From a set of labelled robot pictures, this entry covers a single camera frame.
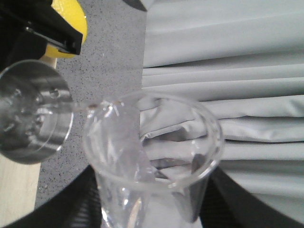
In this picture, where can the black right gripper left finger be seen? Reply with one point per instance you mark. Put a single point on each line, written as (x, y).
(76, 206)

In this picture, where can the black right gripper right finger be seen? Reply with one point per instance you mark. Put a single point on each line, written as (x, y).
(227, 205)

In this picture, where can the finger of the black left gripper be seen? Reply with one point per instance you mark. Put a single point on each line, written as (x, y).
(27, 27)

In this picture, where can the silver double jigger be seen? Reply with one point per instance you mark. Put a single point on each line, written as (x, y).
(35, 119)

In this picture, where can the clear glass beaker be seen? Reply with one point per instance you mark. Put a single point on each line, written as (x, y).
(152, 154)

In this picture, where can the yellow lemon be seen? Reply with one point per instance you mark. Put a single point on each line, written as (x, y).
(73, 14)

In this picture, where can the wooden cutting board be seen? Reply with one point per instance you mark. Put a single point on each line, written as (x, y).
(18, 182)

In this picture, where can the grey curtain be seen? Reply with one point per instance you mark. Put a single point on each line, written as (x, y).
(244, 60)

